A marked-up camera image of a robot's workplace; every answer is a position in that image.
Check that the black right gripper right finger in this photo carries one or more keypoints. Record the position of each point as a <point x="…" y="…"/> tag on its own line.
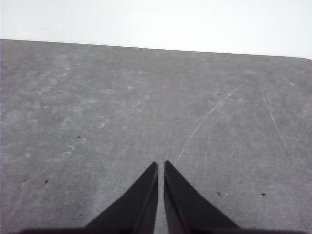
<point x="185" y="209"/>

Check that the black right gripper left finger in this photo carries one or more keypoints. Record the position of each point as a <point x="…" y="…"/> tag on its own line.
<point x="139" y="209"/>

